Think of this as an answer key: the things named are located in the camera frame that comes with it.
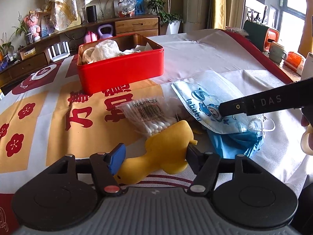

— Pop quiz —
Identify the white paper box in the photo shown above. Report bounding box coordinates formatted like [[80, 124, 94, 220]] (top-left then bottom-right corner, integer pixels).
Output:
[[302, 52, 313, 80]]

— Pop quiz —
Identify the small white box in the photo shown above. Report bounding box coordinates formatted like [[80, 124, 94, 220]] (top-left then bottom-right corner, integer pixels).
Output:
[[20, 49, 36, 60]]

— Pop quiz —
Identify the printed face mask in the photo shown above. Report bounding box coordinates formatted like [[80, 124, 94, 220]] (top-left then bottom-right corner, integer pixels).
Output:
[[171, 70, 275, 134]]

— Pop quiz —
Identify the white router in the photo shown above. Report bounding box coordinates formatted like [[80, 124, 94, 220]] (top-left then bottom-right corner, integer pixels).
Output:
[[46, 42, 71, 63]]

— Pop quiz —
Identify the small potted plant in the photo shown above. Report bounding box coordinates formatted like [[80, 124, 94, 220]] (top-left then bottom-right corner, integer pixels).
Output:
[[12, 12, 33, 45], [0, 33, 15, 57]]

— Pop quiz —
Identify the red tin box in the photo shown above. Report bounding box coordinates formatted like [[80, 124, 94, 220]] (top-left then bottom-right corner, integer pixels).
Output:
[[77, 33, 165, 95]]

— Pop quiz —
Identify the yellow curtain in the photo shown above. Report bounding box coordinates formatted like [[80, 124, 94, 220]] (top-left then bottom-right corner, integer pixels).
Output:
[[211, 0, 247, 30]]

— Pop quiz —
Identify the white crumpled cloth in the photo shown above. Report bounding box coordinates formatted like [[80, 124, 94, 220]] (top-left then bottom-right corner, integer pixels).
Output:
[[121, 42, 153, 55]]

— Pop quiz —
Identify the pink toy case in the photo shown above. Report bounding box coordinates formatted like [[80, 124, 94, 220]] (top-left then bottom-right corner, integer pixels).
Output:
[[84, 31, 97, 44]]

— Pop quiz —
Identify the yellow duck sponge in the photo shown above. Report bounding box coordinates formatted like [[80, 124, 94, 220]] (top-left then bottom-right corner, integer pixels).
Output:
[[115, 120, 198, 184]]

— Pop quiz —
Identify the person's right forearm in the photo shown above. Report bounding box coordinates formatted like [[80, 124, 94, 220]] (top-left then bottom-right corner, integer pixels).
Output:
[[293, 0, 313, 54]]

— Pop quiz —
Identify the black speaker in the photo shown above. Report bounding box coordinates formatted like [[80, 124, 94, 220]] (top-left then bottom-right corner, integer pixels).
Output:
[[87, 5, 97, 23]]

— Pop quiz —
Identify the tall green plant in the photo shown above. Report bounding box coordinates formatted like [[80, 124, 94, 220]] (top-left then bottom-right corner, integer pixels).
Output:
[[140, 0, 184, 26]]

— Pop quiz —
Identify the pale green mug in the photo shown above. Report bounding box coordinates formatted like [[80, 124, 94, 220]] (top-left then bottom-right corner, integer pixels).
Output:
[[268, 42, 288, 63]]

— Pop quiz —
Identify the cream mesh cloth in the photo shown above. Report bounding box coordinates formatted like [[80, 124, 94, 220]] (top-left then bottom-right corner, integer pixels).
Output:
[[82, 40, 123, 64]]

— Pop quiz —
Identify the blue plastic cover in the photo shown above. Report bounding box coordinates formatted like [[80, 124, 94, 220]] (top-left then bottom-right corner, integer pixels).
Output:
[[207, 127, 264, 159]]

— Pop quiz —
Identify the cotton swab pack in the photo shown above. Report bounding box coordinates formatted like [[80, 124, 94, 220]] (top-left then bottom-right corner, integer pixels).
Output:
[[115, 96, 178, 136]]

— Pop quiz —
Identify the pink plush doll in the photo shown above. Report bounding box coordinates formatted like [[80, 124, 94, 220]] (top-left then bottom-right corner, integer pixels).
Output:
[[24, 10, 42, 41]]

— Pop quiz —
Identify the wooden cabinet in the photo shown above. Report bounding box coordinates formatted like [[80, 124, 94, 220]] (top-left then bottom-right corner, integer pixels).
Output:
[[0, 15, 160, 89]]

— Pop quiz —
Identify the person's right hand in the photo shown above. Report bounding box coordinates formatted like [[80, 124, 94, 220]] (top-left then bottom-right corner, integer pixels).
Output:
[[301, 115, 313, 155]]

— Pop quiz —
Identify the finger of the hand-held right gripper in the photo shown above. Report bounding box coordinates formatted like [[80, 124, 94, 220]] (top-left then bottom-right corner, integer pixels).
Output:
[[218, 77, 313, 117]]

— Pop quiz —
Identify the blue packet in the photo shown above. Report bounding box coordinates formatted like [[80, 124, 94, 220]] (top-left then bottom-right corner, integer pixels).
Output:
[[135, 0, 146, 15]]

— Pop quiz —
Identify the picture frame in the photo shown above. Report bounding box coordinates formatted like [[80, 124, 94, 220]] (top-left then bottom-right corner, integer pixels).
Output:
[[40, 12, 54, 37]]

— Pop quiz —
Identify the white planter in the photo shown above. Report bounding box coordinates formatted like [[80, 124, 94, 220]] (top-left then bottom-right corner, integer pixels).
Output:
[[166, 20, 181, 35]]

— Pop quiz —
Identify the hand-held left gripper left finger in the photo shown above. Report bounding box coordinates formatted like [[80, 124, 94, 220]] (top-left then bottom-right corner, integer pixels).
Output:
[[52, 143, 127, 197]]

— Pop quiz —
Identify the orange packet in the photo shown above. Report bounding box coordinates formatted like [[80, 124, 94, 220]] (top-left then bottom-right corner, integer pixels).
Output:
[[284, 51, 306, 75]]

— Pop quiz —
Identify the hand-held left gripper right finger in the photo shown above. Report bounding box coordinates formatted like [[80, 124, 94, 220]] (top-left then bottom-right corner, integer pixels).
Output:
[[185, 143, 260, 197]]

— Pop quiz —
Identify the white standing air conditioner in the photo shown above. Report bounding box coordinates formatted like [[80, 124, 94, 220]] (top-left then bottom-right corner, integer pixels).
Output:
[[183, 0, 213, 32]]

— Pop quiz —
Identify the white scalloped board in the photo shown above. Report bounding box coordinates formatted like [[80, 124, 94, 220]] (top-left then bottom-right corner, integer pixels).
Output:
[[84, 0, 120, 21]]

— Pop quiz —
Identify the orange container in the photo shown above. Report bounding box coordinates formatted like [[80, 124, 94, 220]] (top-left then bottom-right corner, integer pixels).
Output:
[[263, 27, 280, 52]]

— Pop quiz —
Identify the purple kettlebell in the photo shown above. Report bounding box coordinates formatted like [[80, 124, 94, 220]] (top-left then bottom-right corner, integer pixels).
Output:
[[98, 24, 114, 40]]

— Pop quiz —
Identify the clear plastic bag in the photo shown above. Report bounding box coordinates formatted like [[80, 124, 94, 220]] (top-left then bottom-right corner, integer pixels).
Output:
[[117, 0, 137, 17]]

